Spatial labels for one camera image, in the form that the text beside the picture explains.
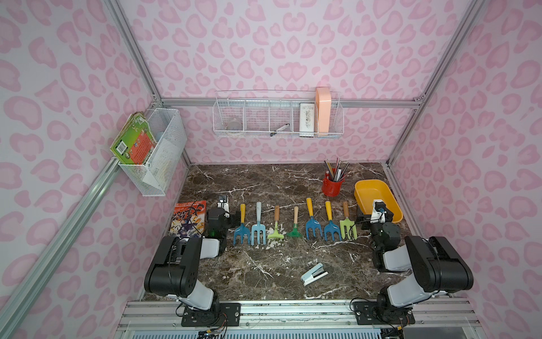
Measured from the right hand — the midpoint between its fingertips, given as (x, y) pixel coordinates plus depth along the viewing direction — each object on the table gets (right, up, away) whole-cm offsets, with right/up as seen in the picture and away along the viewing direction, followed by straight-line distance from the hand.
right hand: (370, 204), depth 89 cm
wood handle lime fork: (-7, -10, +7) cm, 14 cm away
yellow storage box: (+6, +4, +18) cm, 20 cm away
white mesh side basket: (-86, +29, +2) cm, 91 cm away
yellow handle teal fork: (-55, -12, +6) cm, 56 cm away
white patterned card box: (-26, +36, +2) cm, 45 cm away
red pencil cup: (-13, +6, +13) cm, 19 cm away
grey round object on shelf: (-59, +35, +8) cm, 69 cm away
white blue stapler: (-25, -26, -9) cm, 37 cm away
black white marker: (-40, +30, +2) cm, 50 cm away
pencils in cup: (-10, +12, +13) cm, 21 cm away
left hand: (-62, -1, +6) cm, 62 cm away
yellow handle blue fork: (-23, -10, +7) cm, 26 cm away
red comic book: (-79, -8, +7) cm, 80 cm away
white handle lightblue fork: (-47, -11, +6) cm, 49 cm away
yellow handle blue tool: (-15, -12, +7) cm, 20 cm away
